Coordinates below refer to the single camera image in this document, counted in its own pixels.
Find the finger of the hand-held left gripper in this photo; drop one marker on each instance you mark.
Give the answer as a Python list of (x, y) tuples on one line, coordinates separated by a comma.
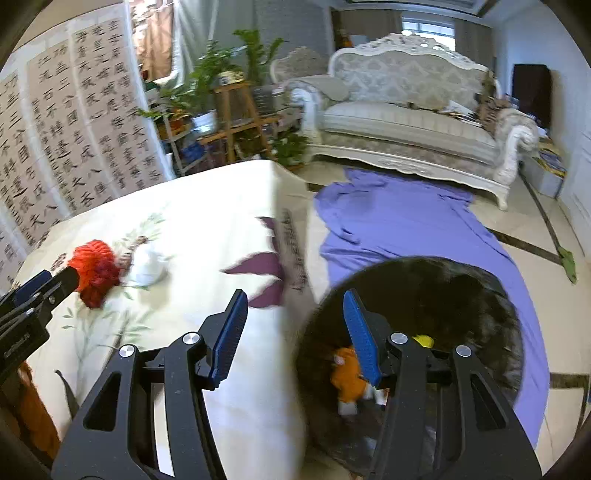
[(62, 286), (32, 284)]

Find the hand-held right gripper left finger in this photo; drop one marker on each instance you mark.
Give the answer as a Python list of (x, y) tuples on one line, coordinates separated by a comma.
[(230, 334)]

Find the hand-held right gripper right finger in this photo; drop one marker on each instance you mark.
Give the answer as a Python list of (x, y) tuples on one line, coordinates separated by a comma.
[(361, 337)]

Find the red snack packet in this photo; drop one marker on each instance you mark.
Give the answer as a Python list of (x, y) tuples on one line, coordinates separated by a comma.
[(97, 270)]

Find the orange snack packet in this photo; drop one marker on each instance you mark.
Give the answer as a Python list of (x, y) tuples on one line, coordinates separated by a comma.
[(350, 376)]

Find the black round bin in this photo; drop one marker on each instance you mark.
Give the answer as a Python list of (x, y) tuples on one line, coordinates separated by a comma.
[(452, 295)]

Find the yellow plastic item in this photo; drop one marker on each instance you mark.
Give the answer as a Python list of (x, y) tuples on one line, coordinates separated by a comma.
[(424, 341)]

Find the white crumpled tissue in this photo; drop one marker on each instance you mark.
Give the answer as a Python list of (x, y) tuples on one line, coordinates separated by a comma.
[(147, 267)]

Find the purple floor cloth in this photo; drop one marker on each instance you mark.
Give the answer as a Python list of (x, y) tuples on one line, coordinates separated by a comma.
[(406, 217)]

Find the floral tablecloth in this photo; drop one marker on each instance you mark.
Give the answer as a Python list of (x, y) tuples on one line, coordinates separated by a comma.
[(207, 207)]

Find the calligraphy folding screen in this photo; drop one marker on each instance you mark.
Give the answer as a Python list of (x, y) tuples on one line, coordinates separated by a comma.
[(78, 129)]

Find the wooden plant rack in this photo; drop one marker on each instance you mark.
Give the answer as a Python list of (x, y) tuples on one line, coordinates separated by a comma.
[(217, 138)]

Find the low floor plant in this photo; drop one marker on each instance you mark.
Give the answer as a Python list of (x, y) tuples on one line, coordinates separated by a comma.
[(291, 147)]

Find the small potted plant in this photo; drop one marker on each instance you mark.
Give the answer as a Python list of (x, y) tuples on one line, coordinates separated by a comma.
[(171, 104)]

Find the ornate white sofa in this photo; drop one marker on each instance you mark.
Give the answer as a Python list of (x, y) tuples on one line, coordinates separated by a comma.
[(406, 124)]

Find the green mop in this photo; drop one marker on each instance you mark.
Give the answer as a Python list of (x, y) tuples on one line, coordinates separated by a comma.
[(569, 265)]

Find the wooden stool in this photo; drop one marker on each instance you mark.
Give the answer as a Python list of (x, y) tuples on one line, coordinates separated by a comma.
[(238, 99)]

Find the grey storage box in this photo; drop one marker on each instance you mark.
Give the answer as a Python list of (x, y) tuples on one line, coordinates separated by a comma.
[(545, 177)]

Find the grey sofa cushion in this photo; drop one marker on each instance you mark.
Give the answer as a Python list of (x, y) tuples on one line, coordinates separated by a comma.
[(325, 87)]

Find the large potted plant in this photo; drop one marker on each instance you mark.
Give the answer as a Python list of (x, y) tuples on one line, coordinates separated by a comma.
[(210, 78)]

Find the brown curtain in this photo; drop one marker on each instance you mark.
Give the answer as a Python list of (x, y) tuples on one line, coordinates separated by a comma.
[(154, 41)]

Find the patterned cloth on sofa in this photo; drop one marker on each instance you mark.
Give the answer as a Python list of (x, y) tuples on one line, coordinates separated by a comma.
[(491, 108)]

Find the ornate white armchair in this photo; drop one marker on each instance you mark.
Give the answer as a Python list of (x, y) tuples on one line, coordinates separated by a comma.
[(300, 62)]

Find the tall leafy plant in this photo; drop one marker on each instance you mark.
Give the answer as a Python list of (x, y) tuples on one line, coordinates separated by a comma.
[(256, 53)]

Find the black television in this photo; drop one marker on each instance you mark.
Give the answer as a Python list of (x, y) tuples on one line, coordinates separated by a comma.
[(532, 94)]

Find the window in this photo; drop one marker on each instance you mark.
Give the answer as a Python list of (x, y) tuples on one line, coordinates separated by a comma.
[(427, 32)]

